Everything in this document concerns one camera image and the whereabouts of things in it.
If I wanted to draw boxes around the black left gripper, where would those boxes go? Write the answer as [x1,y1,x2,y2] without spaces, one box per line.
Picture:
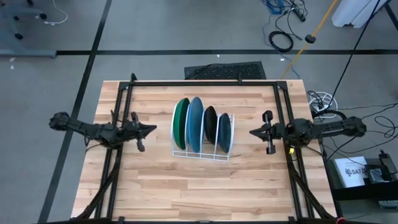
[123,111,157,153]

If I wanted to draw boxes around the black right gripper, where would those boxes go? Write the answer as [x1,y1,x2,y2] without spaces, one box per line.
[249,110,290,156]

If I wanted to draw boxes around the large green plate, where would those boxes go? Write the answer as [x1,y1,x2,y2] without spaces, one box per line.
[172,97,191,151]

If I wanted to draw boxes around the small blue plate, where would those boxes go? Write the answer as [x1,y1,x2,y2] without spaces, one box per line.
[216,112,233,154]

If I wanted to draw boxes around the large blue plate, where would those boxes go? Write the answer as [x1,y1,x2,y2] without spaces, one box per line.
[185,96,205,154]

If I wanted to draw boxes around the small black plate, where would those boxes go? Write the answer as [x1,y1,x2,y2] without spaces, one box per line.
[203,105,218,146]

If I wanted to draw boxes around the white power strip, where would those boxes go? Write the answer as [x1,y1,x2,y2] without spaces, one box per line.
[307,90,334,119]

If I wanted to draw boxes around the black mesh floor mat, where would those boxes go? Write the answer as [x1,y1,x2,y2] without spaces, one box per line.
[184,61,267,80]

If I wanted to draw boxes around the white printed booklet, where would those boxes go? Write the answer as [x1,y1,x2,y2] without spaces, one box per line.
[334,156,370,189]

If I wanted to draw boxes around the black handheld device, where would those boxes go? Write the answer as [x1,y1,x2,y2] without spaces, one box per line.
[366,167,386,183]

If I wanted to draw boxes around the black power strip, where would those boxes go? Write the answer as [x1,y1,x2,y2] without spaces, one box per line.
[290,6,307,22]

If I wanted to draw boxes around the black phone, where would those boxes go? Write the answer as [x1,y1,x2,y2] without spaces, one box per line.
[378,149,398,175]

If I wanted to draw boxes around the grey rolling cart base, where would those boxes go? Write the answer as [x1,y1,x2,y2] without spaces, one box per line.
[0,0,57,59]

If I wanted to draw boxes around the grey keyboard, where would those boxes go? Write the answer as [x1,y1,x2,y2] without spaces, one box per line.
[377,200,398,209]

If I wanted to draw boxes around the white plastic sheet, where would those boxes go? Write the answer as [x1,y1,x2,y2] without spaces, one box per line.
[331,0,393,29]

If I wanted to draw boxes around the white wire dish rack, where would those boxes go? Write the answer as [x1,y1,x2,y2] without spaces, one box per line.
[170,102,236,162]

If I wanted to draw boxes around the black aluminium table frame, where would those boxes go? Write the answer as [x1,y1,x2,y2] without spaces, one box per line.
[70,73,340,224]

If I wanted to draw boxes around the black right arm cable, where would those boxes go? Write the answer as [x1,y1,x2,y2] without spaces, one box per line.
[312,108,348,121]

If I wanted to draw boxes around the coiled black cable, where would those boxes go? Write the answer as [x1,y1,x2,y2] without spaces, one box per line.
[268,30,295,53]

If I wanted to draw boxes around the blue cable bundle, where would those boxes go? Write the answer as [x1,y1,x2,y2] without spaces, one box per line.
[262,0,285,16]

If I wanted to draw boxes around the yellow hanging cord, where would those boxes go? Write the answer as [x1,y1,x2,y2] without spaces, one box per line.
[280,0,340,80]

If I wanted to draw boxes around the thick black hanging cable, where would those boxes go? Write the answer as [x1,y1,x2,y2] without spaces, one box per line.
[328,0,382,108]

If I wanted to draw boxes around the white floor cable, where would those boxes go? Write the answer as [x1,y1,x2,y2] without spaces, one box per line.
[44,0,68,26]

